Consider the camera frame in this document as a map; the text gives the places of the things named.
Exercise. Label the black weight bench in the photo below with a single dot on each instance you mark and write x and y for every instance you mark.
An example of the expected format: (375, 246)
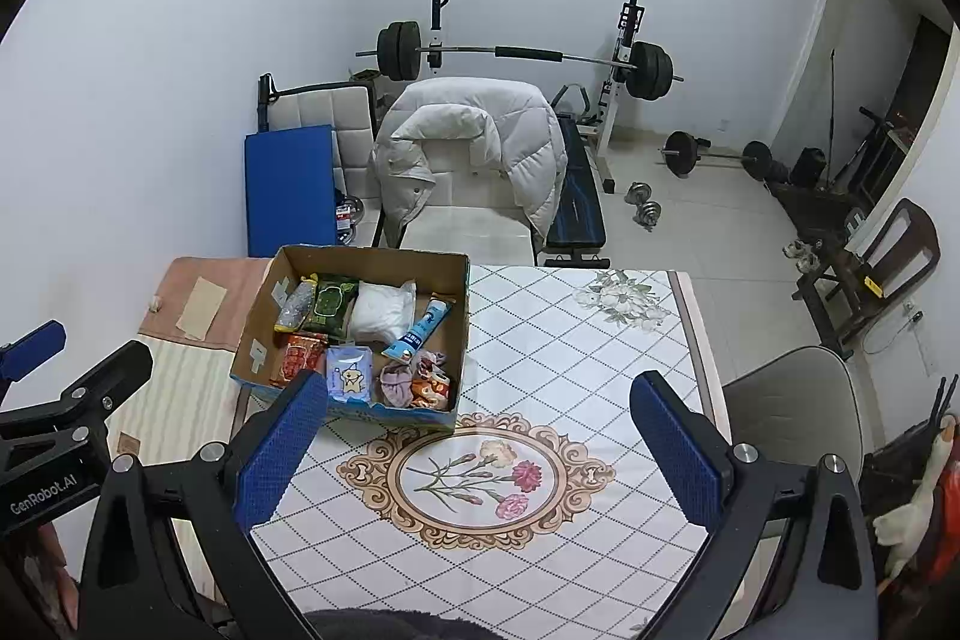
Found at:
(574, 212)

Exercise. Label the chrome metal object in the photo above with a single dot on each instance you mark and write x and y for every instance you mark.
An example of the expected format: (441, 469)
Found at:
(351, 212)

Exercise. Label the brown wooden chair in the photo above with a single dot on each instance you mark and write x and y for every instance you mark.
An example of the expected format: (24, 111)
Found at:
(911, 250)

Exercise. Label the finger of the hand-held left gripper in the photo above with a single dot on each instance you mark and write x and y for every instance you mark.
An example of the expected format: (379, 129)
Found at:
(112, 377)
(34, 344)

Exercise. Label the floral diamond-pattern tablecloth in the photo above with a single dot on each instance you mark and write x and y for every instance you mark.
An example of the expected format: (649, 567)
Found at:
(562, 347)

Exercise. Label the red snack packet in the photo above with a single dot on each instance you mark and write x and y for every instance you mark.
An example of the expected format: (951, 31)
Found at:
(300, 355)

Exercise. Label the white plastic soft pack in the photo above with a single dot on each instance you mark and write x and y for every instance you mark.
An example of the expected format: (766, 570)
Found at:
(379, 314)

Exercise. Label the black weight plates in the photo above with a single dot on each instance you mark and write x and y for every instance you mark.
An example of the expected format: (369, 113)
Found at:
(806, 168)

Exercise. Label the white shoes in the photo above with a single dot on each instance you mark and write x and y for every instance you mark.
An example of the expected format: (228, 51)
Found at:
(799, 251)

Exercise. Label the beige striped mat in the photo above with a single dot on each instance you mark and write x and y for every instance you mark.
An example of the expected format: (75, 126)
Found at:
(187, 385)

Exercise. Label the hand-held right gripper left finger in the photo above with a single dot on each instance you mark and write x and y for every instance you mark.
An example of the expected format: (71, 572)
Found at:
(281, 452)

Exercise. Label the green snack packet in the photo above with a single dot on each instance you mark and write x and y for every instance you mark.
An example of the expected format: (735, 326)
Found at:
(334, 306)

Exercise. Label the dark wooden bench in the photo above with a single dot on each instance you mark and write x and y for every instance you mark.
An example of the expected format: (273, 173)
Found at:
(814, 205)

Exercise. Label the orange snack packet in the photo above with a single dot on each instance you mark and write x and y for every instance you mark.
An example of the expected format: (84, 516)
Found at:
(431, 394)

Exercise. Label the pink cloth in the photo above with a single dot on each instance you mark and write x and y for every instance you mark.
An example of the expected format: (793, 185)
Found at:
(240, 295)

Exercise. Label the silver and yellow packet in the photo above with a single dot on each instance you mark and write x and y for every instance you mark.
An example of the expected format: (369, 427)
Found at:
(295, 308)

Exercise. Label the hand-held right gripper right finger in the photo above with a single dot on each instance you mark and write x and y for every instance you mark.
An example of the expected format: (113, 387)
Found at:
(679, 452)

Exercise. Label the white leather chair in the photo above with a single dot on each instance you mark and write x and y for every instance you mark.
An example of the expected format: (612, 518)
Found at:
(465, 227)
(330, 111)

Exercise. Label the blue tissue pack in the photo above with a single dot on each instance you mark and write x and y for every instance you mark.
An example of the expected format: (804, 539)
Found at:
(349, 377)

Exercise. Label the white puffer jacket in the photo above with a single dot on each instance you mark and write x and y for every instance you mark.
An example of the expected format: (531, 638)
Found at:
(465, 123)

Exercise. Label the chrome dumbbell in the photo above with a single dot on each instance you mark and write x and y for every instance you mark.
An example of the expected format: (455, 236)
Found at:
(649, 212)
(639, 192)

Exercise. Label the short barbell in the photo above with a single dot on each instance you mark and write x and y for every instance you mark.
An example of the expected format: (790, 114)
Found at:
(680, 153)

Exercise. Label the beige paper sheet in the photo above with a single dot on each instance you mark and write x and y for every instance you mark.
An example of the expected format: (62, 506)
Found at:
(201, 310)

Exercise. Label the blue folded exercise mat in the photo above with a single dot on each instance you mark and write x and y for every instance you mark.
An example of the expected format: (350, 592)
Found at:
(289, 190)

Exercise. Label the long barbell with black plates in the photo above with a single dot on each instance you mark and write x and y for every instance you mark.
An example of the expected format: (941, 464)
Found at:
(465, 50)

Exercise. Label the grey padded chair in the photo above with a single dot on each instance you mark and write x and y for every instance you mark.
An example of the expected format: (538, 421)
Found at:
(795, 415)

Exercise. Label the long blue snack packet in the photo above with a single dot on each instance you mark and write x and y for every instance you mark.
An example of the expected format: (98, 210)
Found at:
(420, 329)

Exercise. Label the cardboard box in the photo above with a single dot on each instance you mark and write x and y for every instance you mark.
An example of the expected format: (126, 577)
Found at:
(375, 269)

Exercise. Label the white goose plush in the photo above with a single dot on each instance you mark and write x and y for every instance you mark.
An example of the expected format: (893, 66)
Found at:
(911, 520)

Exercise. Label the white barbell rack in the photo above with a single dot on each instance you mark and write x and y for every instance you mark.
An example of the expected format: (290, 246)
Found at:
(609, 115)

